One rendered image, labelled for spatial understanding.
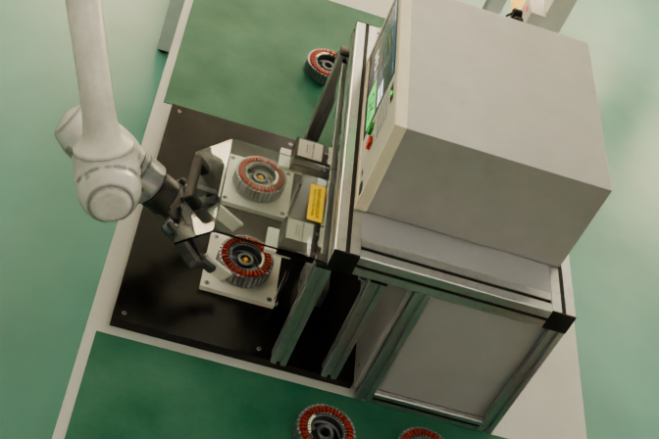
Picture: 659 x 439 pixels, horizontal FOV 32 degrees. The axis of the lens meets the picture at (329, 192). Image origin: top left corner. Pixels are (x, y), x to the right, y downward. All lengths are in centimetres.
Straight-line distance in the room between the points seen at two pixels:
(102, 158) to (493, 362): 79
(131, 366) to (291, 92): 93
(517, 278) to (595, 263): 196
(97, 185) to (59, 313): 125
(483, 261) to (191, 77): 98
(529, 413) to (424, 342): 36
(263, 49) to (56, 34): 123
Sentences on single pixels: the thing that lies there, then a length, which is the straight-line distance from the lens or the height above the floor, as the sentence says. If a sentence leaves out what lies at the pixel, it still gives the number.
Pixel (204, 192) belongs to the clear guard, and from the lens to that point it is 202.
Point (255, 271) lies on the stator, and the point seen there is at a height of 82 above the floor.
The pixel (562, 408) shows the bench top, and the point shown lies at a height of 75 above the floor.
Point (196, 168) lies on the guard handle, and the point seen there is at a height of 106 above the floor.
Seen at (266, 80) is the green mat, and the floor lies 75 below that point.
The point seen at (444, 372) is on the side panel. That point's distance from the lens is 216.
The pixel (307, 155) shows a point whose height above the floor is 92.
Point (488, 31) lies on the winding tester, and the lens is 219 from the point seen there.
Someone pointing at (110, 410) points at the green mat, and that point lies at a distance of 205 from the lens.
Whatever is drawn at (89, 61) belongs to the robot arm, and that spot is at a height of 122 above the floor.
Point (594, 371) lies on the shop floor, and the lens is 364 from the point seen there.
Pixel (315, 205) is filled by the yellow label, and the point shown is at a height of 107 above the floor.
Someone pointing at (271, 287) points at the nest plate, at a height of 78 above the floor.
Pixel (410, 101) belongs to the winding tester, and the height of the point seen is 132.
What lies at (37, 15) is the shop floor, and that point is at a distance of 402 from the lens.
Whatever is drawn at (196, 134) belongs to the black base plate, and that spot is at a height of 77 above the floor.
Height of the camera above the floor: 243
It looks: 41 degrees down
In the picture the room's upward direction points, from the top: 24 degrees clockwise
